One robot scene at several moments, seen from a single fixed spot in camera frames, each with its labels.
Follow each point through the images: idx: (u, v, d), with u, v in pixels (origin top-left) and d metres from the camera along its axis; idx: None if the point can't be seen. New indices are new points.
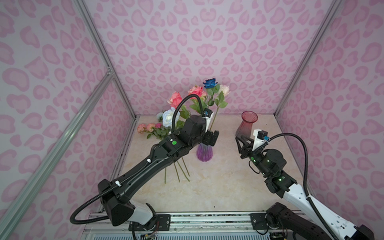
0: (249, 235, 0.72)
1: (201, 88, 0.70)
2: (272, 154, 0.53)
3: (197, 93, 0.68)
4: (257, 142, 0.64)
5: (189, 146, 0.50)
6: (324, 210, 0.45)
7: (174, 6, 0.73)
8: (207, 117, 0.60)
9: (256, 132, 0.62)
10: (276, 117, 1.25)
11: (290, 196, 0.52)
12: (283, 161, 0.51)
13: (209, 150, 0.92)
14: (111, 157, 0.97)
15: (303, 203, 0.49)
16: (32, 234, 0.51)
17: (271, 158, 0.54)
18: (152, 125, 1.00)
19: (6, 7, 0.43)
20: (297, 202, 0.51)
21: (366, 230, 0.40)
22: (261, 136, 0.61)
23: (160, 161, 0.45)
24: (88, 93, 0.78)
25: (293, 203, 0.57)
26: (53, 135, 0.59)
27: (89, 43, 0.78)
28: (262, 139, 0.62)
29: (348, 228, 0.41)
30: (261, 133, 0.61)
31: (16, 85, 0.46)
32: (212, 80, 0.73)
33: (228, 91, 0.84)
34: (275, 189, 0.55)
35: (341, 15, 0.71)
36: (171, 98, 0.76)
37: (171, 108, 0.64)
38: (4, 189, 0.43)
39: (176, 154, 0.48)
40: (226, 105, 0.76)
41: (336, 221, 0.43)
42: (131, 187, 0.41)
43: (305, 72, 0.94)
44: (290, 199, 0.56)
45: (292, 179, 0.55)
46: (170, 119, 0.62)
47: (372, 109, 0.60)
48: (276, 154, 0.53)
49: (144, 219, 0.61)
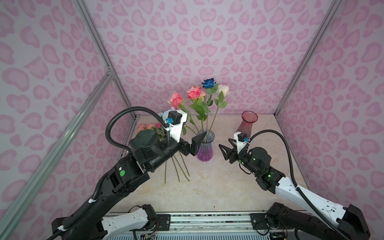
0: (249, 235, 0.72)
1: (200, 88, 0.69)
2: (257, 151, 0.55)
3: (196, 93, 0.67)
4: (239, 144, 0.65)
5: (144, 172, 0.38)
6: (314, 198, 0.47)
7: (174, 5, 0.73)
8: (171, 125, 0.45)
9: (236, 137, 0.71)
10: (276, 117, 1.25)
11: (281, 190, 0.54)
12: (268, 157, 0.54)
13: (209, 150, 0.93)
14: (111, 157, 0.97)
15: (294, 194, 0.50)
16: (32, 234, 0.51)
17: (256, 155, 0.56)
18: (151, 125, 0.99)
19: (6, 7, 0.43)
20: (289, 195, 0.52)
21: (352, 208, 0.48)
22: (241, 139, 0.69)
23: (106, 199, 0.37)
24: (88, 93, 0.78)
25: (286, 196, 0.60)
26: (53, 135, 0.59)
27: (89, 43, 0.78)
28: (243, 141, 0.70)
29: (338, 211, 0.42)
30: (240, 136, 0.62)
31: (16, 85, 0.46)
32: (211, 80, 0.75)
33: (228, 90, 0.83)
34: (267, 186, 0.56)
35: (341, 15, 0.71)
36: (171, 98, 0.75)
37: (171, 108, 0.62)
38: (5, 189, 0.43)
39: (127, 186, 0.37)
40: (226, 105, 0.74)
41: (326, 206, 0.44)
42: (78, 230, 0.37)
43: (305, 72, 0.94)
44: (282, 194, 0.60)
45: (280, 173, 0.56)
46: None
47: (372, 109, 0.60)
48: (260, 151, 0.55)
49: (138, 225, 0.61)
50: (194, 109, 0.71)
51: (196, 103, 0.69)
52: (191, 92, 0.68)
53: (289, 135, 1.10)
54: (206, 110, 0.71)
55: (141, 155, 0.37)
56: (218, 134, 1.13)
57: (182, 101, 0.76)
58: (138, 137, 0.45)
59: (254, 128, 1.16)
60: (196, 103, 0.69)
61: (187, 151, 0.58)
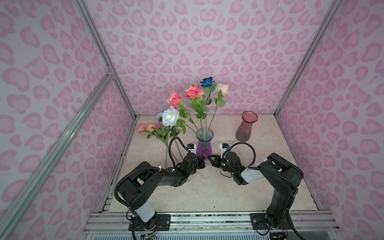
0: (249, 235, 0.72)
1: (198, 86, 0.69)
2: (228, 153, 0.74)
3: (194, 91, 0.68)
4: (223, 150, 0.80)
5: (186, 177, 0.70)
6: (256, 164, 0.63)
7: (174, 5, 0.73)
8: (191, 148, 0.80)
9: (220, 145, 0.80)
10: (276, 117, 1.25)
11: (243, 175, 0.71)
12: (236, 157, 0.73)
13: (207, 149, 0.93)
14: (111, 157, 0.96)
15: (250, 172, 0.67)
16: (32, 234, 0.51)
17: (227, 157, 0.83)
18: (151, 125, 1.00)
19: (6, 7, 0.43)
20: (252, 177, 0.67)
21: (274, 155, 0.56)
22: (224, 145, 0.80)
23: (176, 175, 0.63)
24: (89, 93, 0.78)
25: (251, 179, 0.68)
26: (53, 135, 0.59)
27: (89, 43, 0.78)
28: (225, 147, 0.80)
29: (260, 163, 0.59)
30: (224, 144, 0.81)
31: (16, 85, 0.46)
32: (209, 79, 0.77)
33: (227, 89, 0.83)
34: (240, 181, 0.74)
35: (341, 15, 0.71)
36: (170, 97, 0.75)
37: (171, 108, 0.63)
38: (5, 189, 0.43)
39: (179, 182, 0.68)
40: (224, 103, 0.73)
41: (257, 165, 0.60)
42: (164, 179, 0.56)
43: (305, 72, 0.94)
44: (246, 178, 0.71)
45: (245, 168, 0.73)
46: (169, 118, 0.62)
47: (372, 109, 0.60)
48: (231, 154, 0.74)
49: (147, 216, 0.62)
50: (192, 107, 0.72)
51: (195, 102, 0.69)
52: (189, 90, 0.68)
53: (289, 135, 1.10)
54: (204, 109, 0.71)
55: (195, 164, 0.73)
56: (218, 134, 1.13)
57: (181, 101, 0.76)
58: (188, 154, 0.71)
59: (254, 128, 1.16)
60: (195, 102, 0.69)
61: (203, 164, 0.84)
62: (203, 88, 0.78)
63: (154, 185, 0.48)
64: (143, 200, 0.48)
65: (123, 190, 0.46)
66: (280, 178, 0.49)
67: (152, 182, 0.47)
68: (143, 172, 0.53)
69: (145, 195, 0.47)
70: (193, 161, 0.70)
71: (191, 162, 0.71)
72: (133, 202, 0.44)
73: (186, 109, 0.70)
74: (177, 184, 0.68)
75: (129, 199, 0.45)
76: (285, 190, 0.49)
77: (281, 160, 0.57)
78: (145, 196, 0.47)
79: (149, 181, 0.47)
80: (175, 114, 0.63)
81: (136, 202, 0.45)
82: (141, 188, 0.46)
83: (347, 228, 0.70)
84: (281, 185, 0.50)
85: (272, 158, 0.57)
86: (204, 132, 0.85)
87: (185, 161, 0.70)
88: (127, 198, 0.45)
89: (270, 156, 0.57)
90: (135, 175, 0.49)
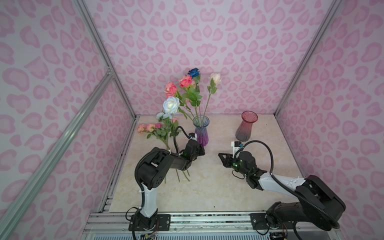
0: (249, 235, 0.72)
1: (190, 77, 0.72)
2: (243, 153, 0.68)
3: (187, 81, 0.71)
4: (235, 148, 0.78)
5: (190, 161, 0.77)
6: (284, 178, 0.54)
7: (174, 5, 0.73)
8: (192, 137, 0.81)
9: (232, 143, 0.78)
10: (276, 117, 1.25)
11: (262, 183, 0.64)
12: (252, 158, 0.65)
13: (203, 136, 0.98)
14: (111, 157, 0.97)
15: (272, 182, 0.59)
16: (32, 234, 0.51)
17: (241, 157, 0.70)
18: (151, 125, 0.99)
19: (6, 7, 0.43)
20: (273, 188, 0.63)
21: (312, 177, 0.48)
22: (237, 144, 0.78)
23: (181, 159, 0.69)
24: (88, 93, 0.78)
25: (269, 187, 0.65)
26: (53, 135, 0.59)
27: (89, 43, 0.78)
28: (238, 146, 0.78)
29: (299, 180, 0.50)
30: (236, 141, 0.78)
31: (16, 85, 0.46)
32: (196, 69, 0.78)
33: (219, 77, 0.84)
34: (254, 184, 0.66)
35: (341, 15, 0.71)
36: (166, 88, 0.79)
37: (172, 96, 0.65)
38: (5, 189, 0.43)
39: (185, 167, 0.76)
40: (216, 90, 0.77)
41: (292, 181, 0.51)
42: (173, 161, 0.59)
43: (305, 72, 0.94)
44: (265, 186, 0.62)
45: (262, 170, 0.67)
46: (171, 106, 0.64)
47: (372, 109, 0.60)
48: (245, 154, 0.67)
49: (150, 210, 0.63)
50: (187, 97, 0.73)
51: (188, 91, 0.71)
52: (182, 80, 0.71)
53: (289, 135, 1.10)
54: (199, 97, 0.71)
55: (196, 152, 0.84)
56: (218, 134, 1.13)
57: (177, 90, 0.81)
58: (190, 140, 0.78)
59: (254, 128, 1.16)
60: (189, 91, 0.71)
61: (202, 151, 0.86)
62: (191, 78, 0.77)
63: (169, 165, 0.55)
64: (160, 179, 0.54)
65: (142, 174, 0.52)
66: (324, 215, 0.41)
67: (168, 161, 0.54)
68: (156, 156, 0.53)
69: (161, 175, 0.53)
70: (194, 146, 0.78)
71: (193, 147, 0.79)
72: (153, 181, 0.50)
73: (183, 99, 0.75)
74: (184, 167, 0.75)
75: (148, 179, 0.51)
76: (324, 225, 0.43)
77: (323, 187, 0.45)
78: (162, 175, 0.54)
79: (165, 161, 0.54)
80: (176, 101, 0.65)
81: (156, 181, 0.52)
82: (159, 167, 0.52)
83: (347, 228, 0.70)
84: (320, 220, 0.43)
85: (312, 182, 0.48)
86: (200, 120, 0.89)
87: (187, 146, 0.78)
88: (146, 179, 0.51)
89: (311, 180, 0.48)
90: (150, 158, 0.55)
